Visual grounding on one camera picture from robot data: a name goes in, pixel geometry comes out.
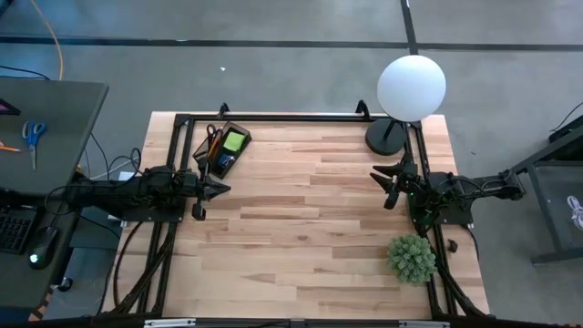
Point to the green artificial plant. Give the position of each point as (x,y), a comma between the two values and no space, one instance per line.
(412,259)

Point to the orange pen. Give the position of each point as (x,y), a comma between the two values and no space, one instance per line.
(11,148)

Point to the red and black tablet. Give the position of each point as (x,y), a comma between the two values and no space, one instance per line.
(7,108)

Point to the dark computer desk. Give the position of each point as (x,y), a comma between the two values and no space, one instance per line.
(18,282)

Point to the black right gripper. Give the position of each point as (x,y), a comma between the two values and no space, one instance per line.
(408,182)

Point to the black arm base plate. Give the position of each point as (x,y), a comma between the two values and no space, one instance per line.
(460,215)
(146,218)

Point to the small brown object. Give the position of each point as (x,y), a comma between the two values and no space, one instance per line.
(452,245)

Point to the black computer mouse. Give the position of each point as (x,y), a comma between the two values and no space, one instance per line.
(43,248)

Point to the white globe table lamp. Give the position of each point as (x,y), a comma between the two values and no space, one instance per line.
(410,89)

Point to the white box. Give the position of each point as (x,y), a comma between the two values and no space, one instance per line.
(125,175)

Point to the black round caster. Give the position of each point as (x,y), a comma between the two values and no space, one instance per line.
(66,284)

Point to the green sticky note pad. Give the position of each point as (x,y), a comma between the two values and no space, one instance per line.
(234,141)

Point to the grey side table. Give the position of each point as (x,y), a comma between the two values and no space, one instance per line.
(68,136)

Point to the black keyboard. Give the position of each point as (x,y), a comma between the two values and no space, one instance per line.
(16,230)

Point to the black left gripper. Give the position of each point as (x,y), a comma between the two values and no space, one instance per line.
(198,189)

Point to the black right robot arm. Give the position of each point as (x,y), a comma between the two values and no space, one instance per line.
(478,189)

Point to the black metal cart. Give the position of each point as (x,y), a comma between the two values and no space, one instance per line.
(546,150)

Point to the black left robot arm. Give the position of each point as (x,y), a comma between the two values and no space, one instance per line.
(127,191)

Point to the black mesh desk organizer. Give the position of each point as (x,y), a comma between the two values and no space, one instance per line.
(246,150)

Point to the black aluminium table frame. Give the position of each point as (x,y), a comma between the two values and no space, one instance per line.
(296,117)

